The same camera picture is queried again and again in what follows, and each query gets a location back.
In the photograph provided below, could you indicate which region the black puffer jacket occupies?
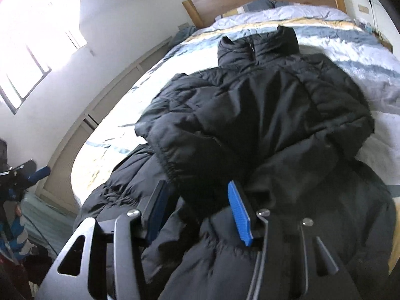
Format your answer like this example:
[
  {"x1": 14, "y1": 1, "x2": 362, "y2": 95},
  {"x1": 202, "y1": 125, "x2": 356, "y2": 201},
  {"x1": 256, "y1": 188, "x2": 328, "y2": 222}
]
[{"x1": 73, "y1": 25, "x2": 397, "y2": 300}]

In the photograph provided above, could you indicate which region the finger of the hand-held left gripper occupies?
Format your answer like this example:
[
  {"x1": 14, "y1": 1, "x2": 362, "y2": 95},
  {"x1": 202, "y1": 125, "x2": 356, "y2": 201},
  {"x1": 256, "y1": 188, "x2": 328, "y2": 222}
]
[{"x1": 19, "y1": 159, "x2": 51, "y2": 186}]

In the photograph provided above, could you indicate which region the striped pillow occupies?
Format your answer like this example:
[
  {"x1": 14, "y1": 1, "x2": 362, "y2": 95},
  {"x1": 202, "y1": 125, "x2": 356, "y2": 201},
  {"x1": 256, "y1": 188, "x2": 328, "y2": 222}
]
[{"x1": 222, "y1": 0, "x2": 277, "y2": 18}]

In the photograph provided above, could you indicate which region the green cloth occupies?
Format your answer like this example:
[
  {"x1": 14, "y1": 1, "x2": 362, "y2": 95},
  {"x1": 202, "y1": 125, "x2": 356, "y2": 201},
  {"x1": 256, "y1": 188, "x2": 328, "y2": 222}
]
[{"x1": 19, "y1": 192, "x2": 79, "y2": 257}]

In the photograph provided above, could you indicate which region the bed with striped duvet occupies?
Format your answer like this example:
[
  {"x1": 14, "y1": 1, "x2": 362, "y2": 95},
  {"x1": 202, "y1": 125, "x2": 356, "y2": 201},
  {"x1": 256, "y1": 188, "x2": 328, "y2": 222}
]
[{"x1": 71, "y1": 4, "x2": 400, "y2": 208}]

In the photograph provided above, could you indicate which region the person's left forearm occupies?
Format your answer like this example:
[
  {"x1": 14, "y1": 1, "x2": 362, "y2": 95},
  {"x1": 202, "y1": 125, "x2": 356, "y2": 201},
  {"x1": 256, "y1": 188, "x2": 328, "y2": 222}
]
[{"x1": 0, "y1": 198, "x2": 33, "y2": 261}]

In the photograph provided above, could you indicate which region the window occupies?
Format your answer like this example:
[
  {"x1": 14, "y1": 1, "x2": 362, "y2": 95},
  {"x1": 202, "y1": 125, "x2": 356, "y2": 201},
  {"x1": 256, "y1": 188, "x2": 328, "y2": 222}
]
[{"x1": 0, "y1": 0, "x2": 88, "y2": 115}]

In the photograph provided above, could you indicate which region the blue-grey cloth heap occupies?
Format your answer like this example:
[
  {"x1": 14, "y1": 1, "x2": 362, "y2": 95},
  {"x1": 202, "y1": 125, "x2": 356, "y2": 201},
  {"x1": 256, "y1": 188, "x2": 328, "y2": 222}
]
[{"x1": 173, "y1": 25, "x2": 197, "y2": 46}]

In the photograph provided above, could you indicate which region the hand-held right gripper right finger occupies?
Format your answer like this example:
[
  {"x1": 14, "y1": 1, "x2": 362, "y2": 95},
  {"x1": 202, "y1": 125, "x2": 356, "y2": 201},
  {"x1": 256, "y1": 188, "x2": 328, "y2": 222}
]
[{"x1": 227, "y1": 179, "x2": 366, "y2": 300}]

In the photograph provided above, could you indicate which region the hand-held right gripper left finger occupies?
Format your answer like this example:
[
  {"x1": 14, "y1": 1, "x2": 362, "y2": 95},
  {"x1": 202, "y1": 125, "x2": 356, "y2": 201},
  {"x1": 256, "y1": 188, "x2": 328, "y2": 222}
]
[{"x1": 36, "y1": 179, "x2": 176, "y2": 300}]

